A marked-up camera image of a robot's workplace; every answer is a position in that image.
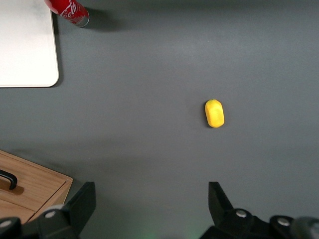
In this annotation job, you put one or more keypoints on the wooden two-drawer cabinet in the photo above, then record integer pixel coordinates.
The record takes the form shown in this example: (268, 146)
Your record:
(37, 181)

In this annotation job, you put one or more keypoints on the wooden drawer front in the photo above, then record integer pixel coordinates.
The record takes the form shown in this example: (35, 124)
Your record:
(40, 179)
(12, 210)

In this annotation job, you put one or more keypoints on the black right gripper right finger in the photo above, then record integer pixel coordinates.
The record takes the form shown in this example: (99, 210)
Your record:
(224, 216)

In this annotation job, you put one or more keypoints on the beige rectangular tray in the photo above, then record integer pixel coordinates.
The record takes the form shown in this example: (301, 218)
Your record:
(25, 49)

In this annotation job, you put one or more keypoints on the red soda can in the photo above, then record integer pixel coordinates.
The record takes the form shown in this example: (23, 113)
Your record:
(69, 11)

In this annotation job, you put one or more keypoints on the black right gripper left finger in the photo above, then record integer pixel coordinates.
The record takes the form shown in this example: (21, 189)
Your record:
(79, 211)

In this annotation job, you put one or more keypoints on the yellow toy lemon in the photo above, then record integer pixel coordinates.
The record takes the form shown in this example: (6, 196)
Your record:
(214, 114)

